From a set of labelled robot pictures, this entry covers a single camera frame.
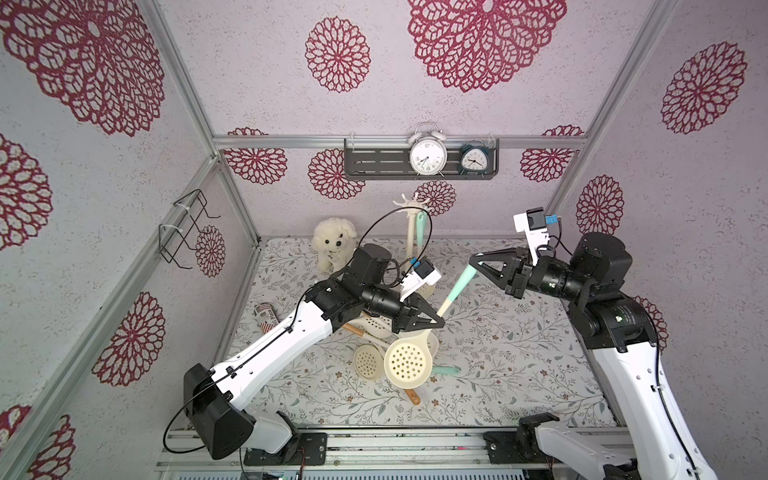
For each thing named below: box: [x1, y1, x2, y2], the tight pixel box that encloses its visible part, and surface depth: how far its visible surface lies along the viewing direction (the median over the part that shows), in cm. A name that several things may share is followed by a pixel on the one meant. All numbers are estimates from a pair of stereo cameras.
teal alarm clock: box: [459, 141, 489, 177], surface depth 92 cm
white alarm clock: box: [408, 122, 448, 177], surface depth 90 cm
